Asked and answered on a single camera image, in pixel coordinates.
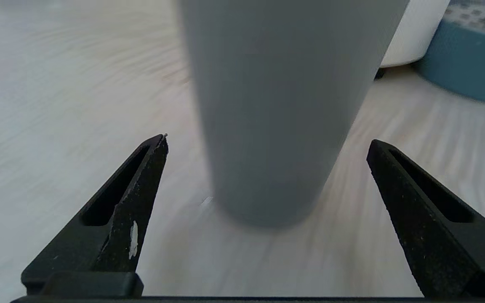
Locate grey plastic cup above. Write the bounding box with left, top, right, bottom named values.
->
left=179, top=0, right=410, bottom=230

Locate round blue-grey drip tray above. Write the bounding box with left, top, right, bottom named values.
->
left=415, top=0, right=485, bottom=106

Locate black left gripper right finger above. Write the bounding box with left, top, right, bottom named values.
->
left=366, top=139, right=485, bottom=299

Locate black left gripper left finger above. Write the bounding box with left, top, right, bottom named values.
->
left=21, top=134, right=169, bottom=296

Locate large clear water dispenser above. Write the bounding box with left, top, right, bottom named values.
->
left=375, top=0, right=451, bottom=80

